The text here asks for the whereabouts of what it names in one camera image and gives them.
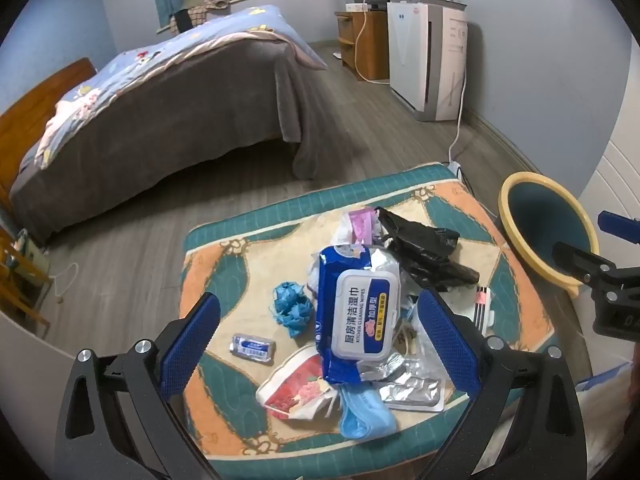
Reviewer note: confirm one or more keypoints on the pile of clothes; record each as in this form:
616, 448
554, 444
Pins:
200, 2

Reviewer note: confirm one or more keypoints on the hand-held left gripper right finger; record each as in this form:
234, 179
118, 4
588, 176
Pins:
450, 345

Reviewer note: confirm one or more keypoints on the blue glove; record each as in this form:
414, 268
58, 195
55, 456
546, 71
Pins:
292, 307

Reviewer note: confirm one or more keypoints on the white blue-edged sheet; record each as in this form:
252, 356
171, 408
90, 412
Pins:
600, 410

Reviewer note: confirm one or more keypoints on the black plastic bag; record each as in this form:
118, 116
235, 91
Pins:
425, 250

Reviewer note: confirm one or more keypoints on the small blue white packet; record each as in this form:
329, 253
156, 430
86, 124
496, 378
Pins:
252, 347

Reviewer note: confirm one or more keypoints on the red white bag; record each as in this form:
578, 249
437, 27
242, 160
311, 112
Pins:
295, 385

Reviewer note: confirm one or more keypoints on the wooden cabinet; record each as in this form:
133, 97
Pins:
372, 40

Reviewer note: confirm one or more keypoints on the silver foil packet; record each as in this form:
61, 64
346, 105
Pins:
415, 392

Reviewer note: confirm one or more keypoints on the blue face mask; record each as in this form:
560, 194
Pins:
365, 412

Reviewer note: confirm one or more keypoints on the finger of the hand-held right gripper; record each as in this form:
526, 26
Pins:
617, 222
582, 260

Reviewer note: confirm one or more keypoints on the crumpled clear plastic wrapper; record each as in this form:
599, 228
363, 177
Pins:
387, 265

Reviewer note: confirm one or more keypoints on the purple packet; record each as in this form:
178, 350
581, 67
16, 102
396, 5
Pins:
364, 225

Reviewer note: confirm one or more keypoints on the white power strip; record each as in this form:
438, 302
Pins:
454, 166

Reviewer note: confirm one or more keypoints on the blue wet wipes pack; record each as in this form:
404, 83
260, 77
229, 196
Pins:
360, 320

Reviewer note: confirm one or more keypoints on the blue printed duvet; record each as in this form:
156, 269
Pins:
165, 50

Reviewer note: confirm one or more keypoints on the white air purifier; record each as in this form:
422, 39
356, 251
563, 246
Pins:
425, 55

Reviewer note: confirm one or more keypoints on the white packet with black stripes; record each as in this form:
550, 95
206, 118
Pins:
482, 310

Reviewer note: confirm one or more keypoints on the teal orange printed mat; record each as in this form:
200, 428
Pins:
260, 260

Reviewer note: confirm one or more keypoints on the yellow teal bin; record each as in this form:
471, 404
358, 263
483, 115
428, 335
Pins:
540, 210

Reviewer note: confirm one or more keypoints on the wooden headboard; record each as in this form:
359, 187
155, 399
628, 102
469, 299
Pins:
35, 100

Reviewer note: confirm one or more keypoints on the white panelled door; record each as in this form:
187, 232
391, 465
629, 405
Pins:
620, 180

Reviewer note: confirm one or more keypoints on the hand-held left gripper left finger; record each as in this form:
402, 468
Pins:
192, 332

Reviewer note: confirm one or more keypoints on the wooden chair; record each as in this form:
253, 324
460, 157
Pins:
22, 280

